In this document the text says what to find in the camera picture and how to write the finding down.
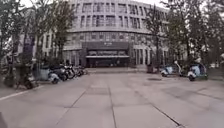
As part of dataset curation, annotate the large pale curved building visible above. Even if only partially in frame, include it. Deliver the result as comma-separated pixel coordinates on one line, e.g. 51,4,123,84
19,0,188,69

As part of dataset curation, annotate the row of parked scooters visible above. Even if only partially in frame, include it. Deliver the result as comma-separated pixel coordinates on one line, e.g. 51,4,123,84
16,63,87,90

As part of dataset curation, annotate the pale blue scooter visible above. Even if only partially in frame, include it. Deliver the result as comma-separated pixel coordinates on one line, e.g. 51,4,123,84
187,57,209,82
160,60,184,78

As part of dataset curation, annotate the row of trees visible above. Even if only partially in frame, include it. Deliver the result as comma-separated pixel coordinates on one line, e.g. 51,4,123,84
143,0,224,73
0,0,78,88

